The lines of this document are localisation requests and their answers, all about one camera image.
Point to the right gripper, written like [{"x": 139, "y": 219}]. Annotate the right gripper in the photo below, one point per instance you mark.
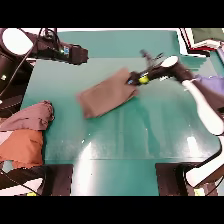
[{"x": 137, "y": 78}]

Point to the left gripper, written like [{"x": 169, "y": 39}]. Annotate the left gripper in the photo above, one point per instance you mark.
[{"x": 79, "y": 55}]

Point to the brown garment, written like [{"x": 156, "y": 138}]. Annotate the brown garment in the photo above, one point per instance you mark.
[{"x": 107, "y": 93}]

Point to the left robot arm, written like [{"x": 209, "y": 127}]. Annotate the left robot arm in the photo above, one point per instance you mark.
[{"x": 15, "y": 41}]

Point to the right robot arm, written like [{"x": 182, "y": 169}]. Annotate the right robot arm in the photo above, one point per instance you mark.
[{"x": 206, "y": 110}]

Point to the purple garment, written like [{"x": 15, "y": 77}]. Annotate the purple garment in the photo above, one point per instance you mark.
[{"x": 213, "y": 85}]

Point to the mauve garment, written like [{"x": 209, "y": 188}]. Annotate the mauve garment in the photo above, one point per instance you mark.
[{"x": 31, "y": 117}]

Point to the orange garment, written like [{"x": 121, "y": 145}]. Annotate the orange garment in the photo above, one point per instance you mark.
[{"x": 22, "y": 147}]

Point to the pink garment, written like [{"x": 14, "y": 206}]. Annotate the pink garment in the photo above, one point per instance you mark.
[{"x": 3, "y": 136}]

